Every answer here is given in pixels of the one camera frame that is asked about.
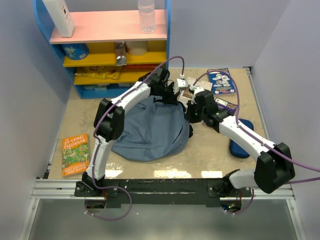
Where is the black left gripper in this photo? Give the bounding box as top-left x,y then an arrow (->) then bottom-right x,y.
157,81 -> 180,106

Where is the white coffee cover book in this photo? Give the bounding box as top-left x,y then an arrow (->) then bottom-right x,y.
178,76 -> 213,107

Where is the blue fabric backpack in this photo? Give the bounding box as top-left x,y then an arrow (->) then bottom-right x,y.
111,96 -> 194,162

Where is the blue zip pencil case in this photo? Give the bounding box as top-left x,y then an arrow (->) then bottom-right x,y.
229,118 -> 254,159

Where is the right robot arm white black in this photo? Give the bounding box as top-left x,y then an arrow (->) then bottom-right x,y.
186,87 -> 296,197

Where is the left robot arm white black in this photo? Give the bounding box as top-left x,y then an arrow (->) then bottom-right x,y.
81,67 -> 185,196

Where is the yellow snack bag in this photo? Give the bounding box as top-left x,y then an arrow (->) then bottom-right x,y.
74,65 -> 123,80

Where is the purple cover book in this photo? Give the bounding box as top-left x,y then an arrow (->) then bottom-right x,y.
215,97 -> 238,115

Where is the blue cartoon book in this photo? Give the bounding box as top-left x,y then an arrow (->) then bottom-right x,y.
207,68 -> 236,95

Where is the red flat box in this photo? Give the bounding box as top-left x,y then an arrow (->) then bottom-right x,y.
125,63 -> 158,69

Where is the blue shelf unit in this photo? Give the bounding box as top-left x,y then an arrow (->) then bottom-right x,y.
32,0 -> 171,99

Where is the clear plastic water bottle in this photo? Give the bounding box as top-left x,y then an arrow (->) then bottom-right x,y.
138,0 -> 156,34

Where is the blue round tin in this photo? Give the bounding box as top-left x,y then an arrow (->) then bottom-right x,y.
61,43 -> 89,61

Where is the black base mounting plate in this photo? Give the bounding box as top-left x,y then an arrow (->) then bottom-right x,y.
74,178 -> 252,208

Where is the orange green children book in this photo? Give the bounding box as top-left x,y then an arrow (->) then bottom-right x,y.
61,133 -> 90,177

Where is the white rectangular box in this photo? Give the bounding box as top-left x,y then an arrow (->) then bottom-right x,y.
43,0 -> 75,38

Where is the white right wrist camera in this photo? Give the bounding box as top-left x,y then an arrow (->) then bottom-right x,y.
189,85 -> 205,96

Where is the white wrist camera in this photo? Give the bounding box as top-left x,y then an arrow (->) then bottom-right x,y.
189,85 -> 205,96
173,73 -> 189,94

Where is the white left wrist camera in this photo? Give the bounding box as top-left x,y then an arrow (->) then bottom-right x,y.
173,73 -> 189,94

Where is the aluminium frame rail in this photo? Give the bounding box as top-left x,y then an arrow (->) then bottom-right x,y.
31,179 -> 296,200

